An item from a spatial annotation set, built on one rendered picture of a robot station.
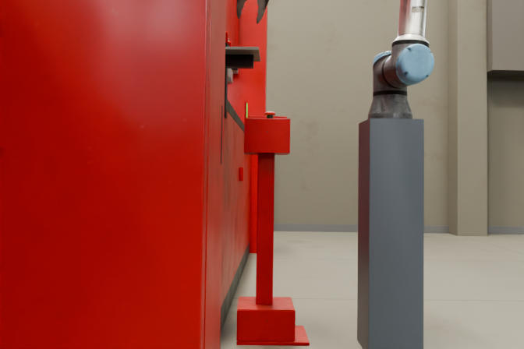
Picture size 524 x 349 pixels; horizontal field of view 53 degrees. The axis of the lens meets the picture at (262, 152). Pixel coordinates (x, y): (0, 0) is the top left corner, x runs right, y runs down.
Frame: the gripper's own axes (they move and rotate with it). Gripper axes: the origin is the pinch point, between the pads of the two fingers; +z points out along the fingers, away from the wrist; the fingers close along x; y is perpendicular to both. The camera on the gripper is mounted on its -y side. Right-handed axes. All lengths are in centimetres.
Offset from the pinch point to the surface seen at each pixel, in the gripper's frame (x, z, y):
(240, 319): -23, 92, -36
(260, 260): -25, 78, -21
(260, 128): -12.8, 34.7, -5.5
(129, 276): -4, 10, -121
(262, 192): -19, 57, -10
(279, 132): -19.8, 34.6, -5.4
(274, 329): -35, 93, -36
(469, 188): -223, 176, 314
